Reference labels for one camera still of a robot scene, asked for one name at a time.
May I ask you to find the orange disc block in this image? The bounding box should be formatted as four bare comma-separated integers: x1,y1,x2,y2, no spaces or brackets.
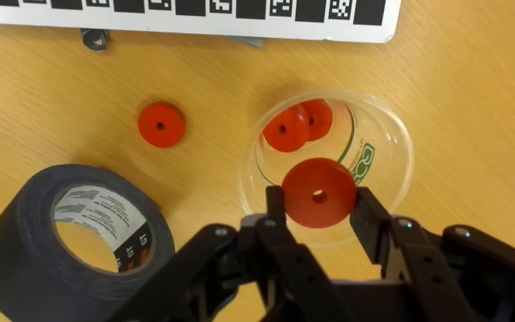
138,103,186,149
302,99,333,142
263,108,310,153
283,158,358,230

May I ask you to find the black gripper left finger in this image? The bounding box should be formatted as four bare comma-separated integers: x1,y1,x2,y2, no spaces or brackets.
242,187,318,287

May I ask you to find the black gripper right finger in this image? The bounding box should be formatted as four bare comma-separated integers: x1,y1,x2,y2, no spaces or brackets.
351,189,436,282

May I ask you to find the black tape roll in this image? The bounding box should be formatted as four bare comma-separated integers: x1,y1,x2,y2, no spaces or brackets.
0,165,175,322

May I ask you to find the checkered calibration board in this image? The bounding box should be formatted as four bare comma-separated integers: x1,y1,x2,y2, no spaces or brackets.
0,0,403,44

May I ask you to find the small metal screw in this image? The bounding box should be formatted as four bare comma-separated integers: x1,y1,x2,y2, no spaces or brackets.
81,29,109,53

